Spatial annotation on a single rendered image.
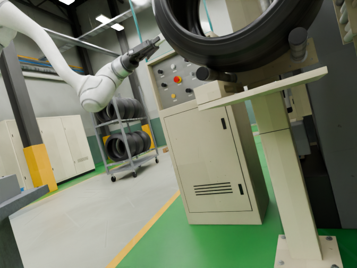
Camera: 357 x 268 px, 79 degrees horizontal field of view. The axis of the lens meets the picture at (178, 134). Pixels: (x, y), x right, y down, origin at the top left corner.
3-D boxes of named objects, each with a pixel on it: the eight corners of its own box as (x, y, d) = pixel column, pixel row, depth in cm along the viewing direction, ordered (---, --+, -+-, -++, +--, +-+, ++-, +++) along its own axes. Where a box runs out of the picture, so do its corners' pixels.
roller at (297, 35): (303, 62, 86) (290, 60, 88) (306, 50, 85) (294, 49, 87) (304, 45, 56) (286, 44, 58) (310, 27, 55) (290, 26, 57)
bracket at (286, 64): (223, 93, 106) (218, 73, 106) (318, 63, 86) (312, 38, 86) (221, 93, 103) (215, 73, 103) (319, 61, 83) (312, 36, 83)
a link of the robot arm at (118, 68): (122, 61, 105) (130, 55, 102) (129, 79, 105) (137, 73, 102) (108, 59, 98) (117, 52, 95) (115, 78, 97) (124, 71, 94)
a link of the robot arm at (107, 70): (130, 72, 108) (122, 88, 99) (110, 86, 116) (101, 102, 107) (113, 55, 102) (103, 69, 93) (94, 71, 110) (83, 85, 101)
